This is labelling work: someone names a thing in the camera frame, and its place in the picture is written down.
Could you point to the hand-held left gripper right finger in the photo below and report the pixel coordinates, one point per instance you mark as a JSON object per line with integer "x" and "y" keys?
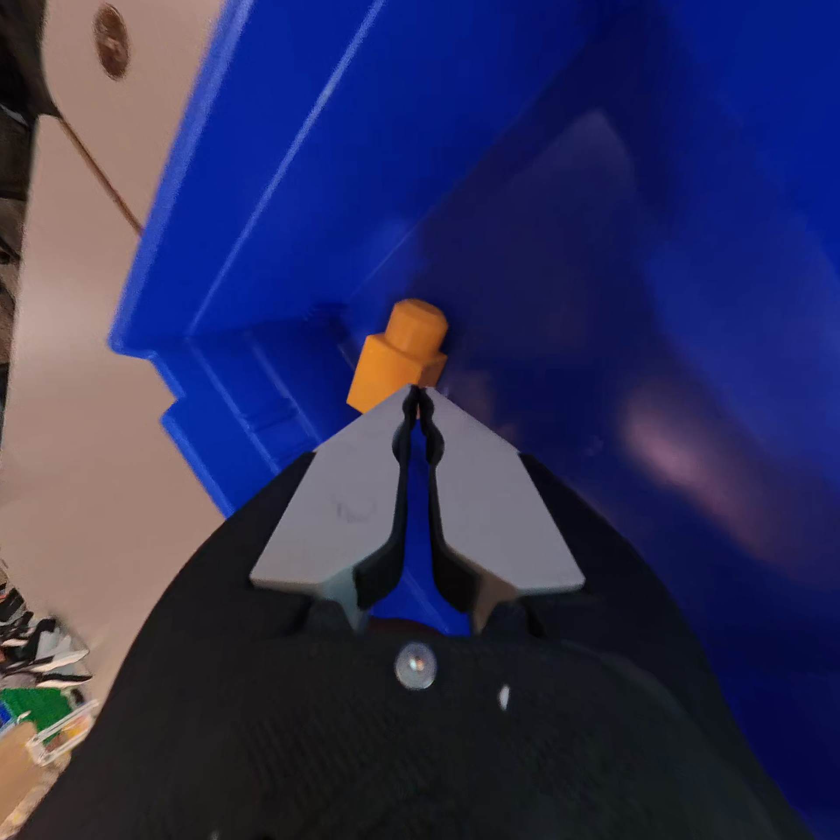
{"x": 499, "y": 518}

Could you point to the round dark table sticker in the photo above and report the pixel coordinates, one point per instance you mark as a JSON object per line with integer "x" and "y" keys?
{"x": 110, "y": 40}

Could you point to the blue plastic bin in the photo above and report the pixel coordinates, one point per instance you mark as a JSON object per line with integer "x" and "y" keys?
{"x": 590, "y": 197}

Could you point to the small yellow mega block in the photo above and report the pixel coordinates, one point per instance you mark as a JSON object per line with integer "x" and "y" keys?
{"x": 394, "y": 367}

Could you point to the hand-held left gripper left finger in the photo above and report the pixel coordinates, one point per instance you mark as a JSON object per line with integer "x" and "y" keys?
{"x": 328, "y": 518}

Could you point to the pile of mixed toys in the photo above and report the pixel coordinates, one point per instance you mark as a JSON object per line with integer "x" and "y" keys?
{"x": 39, "y": 709}

